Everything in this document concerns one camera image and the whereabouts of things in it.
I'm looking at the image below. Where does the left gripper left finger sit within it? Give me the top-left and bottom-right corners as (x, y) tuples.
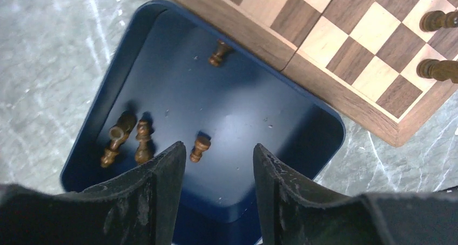
(1, 141), (186, 244)

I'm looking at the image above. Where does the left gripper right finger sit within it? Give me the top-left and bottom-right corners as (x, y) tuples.
(253, 144), (457, 244)

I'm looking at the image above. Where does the dark chess pawn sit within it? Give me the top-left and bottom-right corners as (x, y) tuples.
(416, 59), (457, 84)
(190, 135), (211, 163)
(419, 10), (457, 32)

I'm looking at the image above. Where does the dark chess piece long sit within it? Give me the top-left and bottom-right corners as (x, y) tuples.
(134, 119), (153, 165)

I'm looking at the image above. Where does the dark chess piece hollow base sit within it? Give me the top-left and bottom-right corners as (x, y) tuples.
(100, 111), (137, 168)

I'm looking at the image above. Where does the dark chess pawn lying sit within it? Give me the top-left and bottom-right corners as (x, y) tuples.
(190, 135), (211, 163)

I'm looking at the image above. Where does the wooden chess board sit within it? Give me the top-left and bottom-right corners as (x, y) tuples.
(173, 0), (457, 147)

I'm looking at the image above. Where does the blue metal tin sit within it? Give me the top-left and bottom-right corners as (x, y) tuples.
(60, 0), (346, 244)

